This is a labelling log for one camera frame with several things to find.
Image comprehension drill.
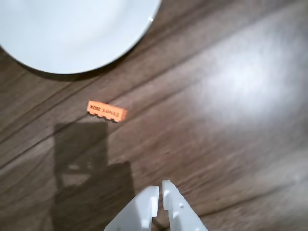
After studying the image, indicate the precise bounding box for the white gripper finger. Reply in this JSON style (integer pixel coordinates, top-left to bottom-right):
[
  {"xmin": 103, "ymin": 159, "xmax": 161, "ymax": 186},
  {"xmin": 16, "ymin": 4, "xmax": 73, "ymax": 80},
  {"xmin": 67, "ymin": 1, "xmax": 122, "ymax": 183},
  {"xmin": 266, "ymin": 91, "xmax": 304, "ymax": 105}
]
[
  {"xmin": 161, "ymin": 180, "xmax": 209, "ymax": 231},
  {"xmin": 104, "ymin": 185, "xmax": 160, "ymax": 231}
]

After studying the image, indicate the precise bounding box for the orange lego block black print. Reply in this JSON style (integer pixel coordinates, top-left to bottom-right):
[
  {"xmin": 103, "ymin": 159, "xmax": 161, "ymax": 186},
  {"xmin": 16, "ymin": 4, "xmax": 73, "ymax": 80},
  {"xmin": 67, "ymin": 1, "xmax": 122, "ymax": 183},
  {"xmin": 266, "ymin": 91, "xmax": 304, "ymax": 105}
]
[{"xmin": 86, "ymin": 100, "xmax": 128, "ymax": 124}]

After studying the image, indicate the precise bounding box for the white round plate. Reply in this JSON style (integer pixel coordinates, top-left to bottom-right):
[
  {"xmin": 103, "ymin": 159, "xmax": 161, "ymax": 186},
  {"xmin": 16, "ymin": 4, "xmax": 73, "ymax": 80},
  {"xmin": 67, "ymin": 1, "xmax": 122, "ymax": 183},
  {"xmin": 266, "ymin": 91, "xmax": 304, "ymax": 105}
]
[{"xmin": 0, "ymin": 0, "xmax": 161, "ymax": 75}]

